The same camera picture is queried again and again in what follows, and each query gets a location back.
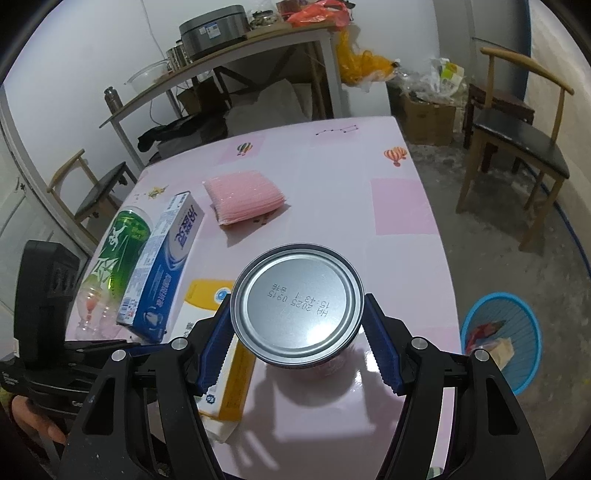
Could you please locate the yellow plastic bag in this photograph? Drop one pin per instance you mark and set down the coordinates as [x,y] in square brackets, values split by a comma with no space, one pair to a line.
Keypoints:
[364,64]

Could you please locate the person's left hand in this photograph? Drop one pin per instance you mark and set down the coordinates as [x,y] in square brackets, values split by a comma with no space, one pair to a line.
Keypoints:
[32,417]

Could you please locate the pile of plastic bags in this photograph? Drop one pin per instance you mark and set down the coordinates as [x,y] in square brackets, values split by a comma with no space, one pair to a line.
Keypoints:
[434,83]

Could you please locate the dark cloth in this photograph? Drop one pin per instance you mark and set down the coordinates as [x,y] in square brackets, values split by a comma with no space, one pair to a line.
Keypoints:
[184,131]

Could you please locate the white yellow carton box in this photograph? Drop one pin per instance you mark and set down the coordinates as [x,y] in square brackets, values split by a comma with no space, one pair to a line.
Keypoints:
[231,392]

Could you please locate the wooden side table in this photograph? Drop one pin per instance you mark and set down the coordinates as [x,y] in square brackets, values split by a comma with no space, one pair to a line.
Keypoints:
[258,41]

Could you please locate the dark thermos bottle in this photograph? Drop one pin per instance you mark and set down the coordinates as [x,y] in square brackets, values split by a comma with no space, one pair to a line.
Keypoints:
[113,99]

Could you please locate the blue plastic basket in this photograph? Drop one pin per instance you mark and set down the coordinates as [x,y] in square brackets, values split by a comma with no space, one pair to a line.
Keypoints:
[521,332]

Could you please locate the brown wooden stool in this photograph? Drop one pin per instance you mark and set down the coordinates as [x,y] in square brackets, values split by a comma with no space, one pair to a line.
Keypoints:
[498,99]

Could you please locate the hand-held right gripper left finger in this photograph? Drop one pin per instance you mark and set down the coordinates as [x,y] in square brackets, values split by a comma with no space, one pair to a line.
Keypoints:
[217,346]

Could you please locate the wooden chair with dark seat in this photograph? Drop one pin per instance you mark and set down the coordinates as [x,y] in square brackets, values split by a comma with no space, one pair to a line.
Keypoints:
[521,138]
[104,194]

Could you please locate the metal bowl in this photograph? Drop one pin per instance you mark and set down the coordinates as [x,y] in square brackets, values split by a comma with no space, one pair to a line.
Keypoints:
[263,19]

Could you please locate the beige mattress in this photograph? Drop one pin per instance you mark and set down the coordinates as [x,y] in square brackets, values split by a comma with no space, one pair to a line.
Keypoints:
[568,69]

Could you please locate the pink printed tablecloth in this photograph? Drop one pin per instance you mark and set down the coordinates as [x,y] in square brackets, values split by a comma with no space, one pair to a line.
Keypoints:
[346,207]

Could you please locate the white sack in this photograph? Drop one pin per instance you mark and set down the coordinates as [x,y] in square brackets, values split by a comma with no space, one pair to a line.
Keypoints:
[277,106]

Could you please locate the pink sponge pad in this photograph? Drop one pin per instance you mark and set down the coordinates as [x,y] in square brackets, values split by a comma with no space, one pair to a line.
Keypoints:
[244,196]

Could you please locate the grey rice cooker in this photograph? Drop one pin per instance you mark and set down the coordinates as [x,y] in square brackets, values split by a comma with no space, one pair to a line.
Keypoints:
[212,32]

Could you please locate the green label plastic bottle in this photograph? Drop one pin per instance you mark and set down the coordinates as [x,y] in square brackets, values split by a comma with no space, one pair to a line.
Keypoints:
[120,249]

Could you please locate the steel canister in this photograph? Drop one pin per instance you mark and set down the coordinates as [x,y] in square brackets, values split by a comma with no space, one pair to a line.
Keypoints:
[178,57]

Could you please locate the red plastic bag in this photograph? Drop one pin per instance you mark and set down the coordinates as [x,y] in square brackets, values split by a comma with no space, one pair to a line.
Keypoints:
[318,14]

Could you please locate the clear plastic container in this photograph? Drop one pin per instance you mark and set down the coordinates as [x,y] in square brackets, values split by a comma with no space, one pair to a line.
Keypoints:
[145,76]

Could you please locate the white door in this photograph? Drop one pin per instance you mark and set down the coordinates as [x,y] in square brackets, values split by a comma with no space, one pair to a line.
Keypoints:
[18,207]

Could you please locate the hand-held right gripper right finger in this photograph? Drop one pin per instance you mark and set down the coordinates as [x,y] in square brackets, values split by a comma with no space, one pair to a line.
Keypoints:
[383,350]

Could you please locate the red green snack wrapper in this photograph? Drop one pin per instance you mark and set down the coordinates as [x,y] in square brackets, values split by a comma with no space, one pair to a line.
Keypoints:
[480,334]

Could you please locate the blue toothpaste box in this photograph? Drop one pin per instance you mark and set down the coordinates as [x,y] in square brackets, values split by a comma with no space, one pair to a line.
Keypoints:
[161,258]

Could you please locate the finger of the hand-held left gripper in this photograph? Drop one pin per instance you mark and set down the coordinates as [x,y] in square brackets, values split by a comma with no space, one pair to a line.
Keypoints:
[87,353]

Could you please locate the brown cardboard box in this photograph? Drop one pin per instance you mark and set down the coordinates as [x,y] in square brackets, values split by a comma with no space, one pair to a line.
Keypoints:
[194,99]
[429,122]

